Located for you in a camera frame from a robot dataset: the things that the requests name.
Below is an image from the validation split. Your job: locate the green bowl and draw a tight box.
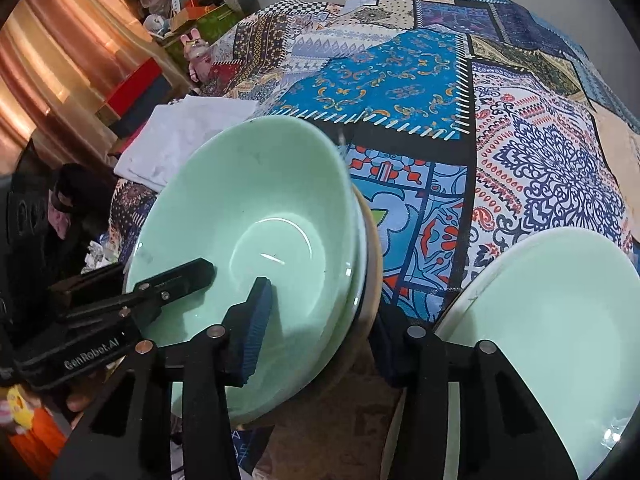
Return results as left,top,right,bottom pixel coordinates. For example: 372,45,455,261
122,115,363,426

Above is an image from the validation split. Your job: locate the green box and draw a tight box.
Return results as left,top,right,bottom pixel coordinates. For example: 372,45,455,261
160,5,241,61

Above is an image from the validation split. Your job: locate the white cloth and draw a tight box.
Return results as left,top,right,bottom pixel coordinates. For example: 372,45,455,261
114,94,261,193

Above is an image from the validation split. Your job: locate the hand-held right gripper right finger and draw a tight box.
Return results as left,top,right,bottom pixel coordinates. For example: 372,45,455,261
372,305,583,480

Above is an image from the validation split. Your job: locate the orange yellow toy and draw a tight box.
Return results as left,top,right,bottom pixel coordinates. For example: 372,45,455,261
0,385,71,471

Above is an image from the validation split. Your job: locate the red box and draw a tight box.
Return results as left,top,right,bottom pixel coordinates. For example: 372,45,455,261
97,57,163,121

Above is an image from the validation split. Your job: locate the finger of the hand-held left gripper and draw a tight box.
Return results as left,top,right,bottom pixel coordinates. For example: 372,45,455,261
55,257,216,331
47,262,128,311

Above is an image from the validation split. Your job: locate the pink bunny toy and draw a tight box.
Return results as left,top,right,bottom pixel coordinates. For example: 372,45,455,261
181,30,211,83

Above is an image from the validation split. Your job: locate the pink bowl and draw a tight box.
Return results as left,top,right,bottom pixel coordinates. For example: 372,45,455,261
280,187,385,411

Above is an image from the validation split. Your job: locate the patchwork printed blanket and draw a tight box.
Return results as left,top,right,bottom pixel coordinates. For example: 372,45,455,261
107,0,640,480

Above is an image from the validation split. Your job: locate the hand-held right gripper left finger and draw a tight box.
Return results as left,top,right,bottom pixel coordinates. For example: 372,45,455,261
50,276,273,480

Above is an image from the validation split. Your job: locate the orange box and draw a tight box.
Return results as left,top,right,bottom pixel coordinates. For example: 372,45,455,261
170,0,221,26

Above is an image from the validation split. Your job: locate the orange curtain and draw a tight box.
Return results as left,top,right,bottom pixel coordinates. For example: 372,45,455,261
0,0,146,161

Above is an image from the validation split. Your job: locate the green plate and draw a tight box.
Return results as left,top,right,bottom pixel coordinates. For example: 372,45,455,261
435,227,640,480

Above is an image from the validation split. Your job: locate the dark cloth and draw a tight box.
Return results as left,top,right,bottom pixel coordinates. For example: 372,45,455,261
50,162,117,241

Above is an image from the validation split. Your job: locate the dark blue box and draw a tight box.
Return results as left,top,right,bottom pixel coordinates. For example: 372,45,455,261
112,77,173,138

